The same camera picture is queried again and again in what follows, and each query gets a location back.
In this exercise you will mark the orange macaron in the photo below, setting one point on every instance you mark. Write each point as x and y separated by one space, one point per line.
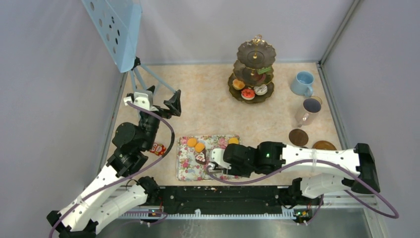
192 142
233 140
199 147

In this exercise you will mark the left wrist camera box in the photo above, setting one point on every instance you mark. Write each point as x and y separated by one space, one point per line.
142 99

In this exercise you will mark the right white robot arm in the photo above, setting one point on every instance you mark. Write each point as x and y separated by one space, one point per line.
334 170

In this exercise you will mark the pink frosted donut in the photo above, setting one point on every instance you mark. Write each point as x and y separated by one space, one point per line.
261 79

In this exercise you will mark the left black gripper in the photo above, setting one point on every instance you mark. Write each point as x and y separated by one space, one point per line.
175 103

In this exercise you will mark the dark brown round coaster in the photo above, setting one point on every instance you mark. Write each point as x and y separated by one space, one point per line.
298 137

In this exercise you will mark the orange macaron middle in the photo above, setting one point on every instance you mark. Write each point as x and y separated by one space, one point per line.
199 147

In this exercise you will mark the orange bun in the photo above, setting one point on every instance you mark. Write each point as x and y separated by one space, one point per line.
238 84

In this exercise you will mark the orange macaron right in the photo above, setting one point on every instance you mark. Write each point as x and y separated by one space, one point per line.
233 140

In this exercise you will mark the brown wooden coaster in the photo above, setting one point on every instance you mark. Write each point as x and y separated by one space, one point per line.
323 145

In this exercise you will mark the floral serving tray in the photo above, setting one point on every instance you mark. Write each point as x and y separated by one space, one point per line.
187 169

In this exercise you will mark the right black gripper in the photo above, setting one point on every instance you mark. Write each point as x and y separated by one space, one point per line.
234 171

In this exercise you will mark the three-tier dark cake stand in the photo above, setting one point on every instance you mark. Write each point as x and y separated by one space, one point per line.
252 55

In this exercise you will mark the red owl toy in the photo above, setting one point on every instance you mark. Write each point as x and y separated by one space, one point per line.
158 149

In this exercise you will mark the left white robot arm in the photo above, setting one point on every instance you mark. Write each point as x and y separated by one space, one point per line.
91 211

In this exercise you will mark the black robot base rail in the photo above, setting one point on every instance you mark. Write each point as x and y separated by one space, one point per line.
228 200

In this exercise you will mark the orange macaron left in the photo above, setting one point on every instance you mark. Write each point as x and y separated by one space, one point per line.
192 142

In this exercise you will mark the pink mug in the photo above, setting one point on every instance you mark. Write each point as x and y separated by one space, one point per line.
308 110

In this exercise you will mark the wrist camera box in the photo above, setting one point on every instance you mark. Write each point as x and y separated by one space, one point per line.
216 159
142 99

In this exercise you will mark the green matcha cake slice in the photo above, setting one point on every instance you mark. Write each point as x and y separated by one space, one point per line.
264 70

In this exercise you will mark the red donut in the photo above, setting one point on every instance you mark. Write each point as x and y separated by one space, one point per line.
248 94

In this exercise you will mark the white striped donut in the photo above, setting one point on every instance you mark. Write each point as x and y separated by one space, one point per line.
260 90

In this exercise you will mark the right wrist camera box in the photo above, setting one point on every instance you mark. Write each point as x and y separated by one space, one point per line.
216 159

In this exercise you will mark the blue perforated board stand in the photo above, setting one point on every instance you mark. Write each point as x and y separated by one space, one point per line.
118 24

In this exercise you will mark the light blue mug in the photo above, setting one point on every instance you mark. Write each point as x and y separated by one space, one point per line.
303 84

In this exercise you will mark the chocolate cake slice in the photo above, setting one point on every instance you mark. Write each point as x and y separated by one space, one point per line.
201 158

